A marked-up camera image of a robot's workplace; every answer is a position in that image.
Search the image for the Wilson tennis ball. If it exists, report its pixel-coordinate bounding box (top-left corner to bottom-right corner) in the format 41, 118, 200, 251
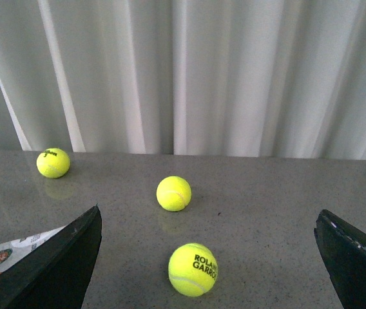
36, 148, 70, 178

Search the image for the Roland Garros tennis ball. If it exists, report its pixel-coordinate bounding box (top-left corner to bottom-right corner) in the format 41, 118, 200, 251
168, 243, 218, 297

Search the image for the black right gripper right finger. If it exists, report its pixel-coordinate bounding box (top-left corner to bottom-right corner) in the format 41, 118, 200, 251
314, 209, 366, 308

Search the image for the clear Wilson tennis ball can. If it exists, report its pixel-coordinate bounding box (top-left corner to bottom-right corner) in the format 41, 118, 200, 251
0, 226, 65, 274

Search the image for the plain yellow tennis ball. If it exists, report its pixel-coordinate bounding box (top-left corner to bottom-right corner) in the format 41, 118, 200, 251
156, 176, 192, 212

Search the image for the white pleated curtain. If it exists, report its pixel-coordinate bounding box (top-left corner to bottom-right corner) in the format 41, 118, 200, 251
0, 1, 366, 160

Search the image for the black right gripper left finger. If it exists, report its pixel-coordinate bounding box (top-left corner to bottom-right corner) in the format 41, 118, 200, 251
0, 206, 102, 308

